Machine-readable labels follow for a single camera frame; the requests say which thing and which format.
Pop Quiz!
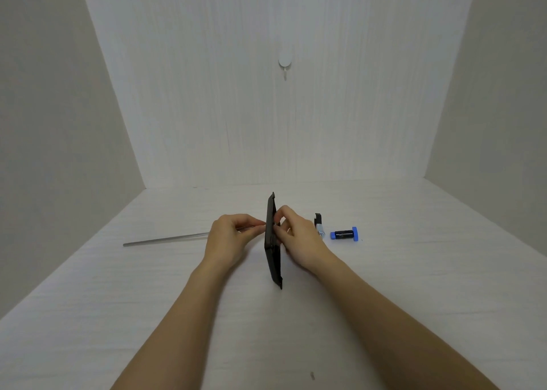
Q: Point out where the white round wall hook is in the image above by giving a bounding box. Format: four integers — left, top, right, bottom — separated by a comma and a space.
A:
278, 51, 293, 82

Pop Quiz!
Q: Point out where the black plastic panel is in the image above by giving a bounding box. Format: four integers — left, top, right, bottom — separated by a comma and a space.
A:
264, 192, 284, 290

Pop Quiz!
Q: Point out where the thin silver metal rod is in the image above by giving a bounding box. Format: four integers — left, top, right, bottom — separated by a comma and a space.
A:
123, 226, 266, 248

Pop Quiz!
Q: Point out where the person's left hand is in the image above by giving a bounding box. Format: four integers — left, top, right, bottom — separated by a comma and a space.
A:
204, 214, 268, 273

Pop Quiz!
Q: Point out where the person's right hand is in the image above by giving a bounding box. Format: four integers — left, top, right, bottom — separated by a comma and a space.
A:
273, 205, 338, 275

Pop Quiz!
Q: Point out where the black and blue cylindrical roller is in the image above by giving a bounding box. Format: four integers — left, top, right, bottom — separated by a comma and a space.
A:
330, 227, 360, 242

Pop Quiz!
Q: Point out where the person's right forearm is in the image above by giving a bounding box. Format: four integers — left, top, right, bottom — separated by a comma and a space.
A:
315, 255, 501, 390

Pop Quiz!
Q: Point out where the person's left forearm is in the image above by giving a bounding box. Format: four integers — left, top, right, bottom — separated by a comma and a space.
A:
110, 261, 240, 390

